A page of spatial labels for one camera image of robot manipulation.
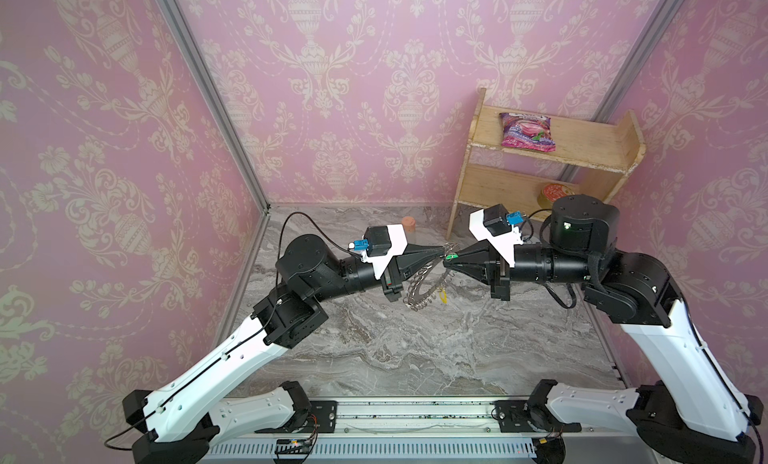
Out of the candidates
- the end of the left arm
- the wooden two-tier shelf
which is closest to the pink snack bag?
the wooden two-tier shelf

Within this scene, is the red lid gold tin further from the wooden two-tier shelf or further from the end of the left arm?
the end of the left arm

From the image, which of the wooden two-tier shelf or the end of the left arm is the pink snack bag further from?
the end of the left arm

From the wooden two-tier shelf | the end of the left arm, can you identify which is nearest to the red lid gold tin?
the wooden two-tier shelf

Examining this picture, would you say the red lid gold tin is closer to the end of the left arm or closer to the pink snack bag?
the pink snack bag
